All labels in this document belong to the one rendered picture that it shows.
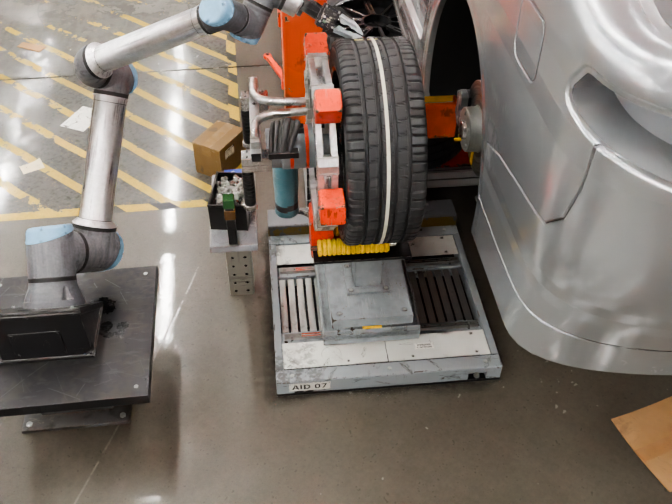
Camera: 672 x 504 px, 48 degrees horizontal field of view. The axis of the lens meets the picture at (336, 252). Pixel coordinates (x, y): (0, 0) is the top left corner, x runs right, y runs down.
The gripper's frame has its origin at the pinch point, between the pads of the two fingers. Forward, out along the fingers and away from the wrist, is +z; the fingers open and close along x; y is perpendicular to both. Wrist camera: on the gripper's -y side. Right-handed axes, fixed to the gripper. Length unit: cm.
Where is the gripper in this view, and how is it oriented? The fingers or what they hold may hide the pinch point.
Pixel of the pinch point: (358, 34)
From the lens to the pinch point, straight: 244.9
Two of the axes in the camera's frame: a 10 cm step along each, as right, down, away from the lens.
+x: 4.4, -8.6, -2.4
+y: 0.9, 3.2, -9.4
